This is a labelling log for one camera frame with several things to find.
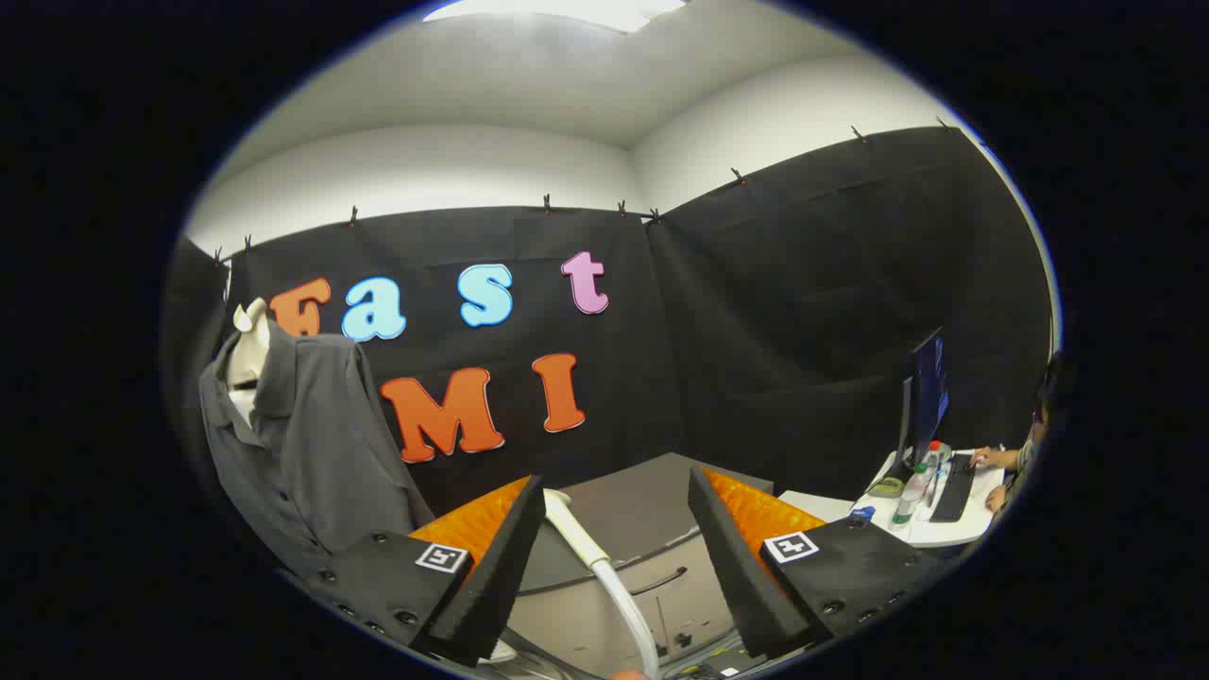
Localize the black keyboard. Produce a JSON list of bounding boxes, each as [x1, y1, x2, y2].
[[928, 453, 977, 523]]

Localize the clear plastic bottle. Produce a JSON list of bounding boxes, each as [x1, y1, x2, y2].
[[891, 463, 931, 526]]

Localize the grey cabinet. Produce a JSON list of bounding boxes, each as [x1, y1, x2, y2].
[[491, 451, 777, 676]]

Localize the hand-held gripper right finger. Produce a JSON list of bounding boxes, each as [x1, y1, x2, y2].
[[687, 466, 950, 662]]

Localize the computer monitor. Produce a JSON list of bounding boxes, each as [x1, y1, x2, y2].
[[895, 326, 952, 470]]

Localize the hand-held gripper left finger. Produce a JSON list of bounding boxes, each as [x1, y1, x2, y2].
[[283, 475, 549, 670]]

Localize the ceiling light panel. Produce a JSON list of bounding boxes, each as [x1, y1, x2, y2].
[[425, 0, 690, 34]]

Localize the white mannequin torso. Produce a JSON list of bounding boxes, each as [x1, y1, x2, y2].
[[225, 297, 273, 426]]

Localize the grey button-up shirt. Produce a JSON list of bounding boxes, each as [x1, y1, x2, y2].
[[196, 316, 437, 577]]

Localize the white desk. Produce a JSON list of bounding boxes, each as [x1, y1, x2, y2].
[[779, 449, 1007, 549]]

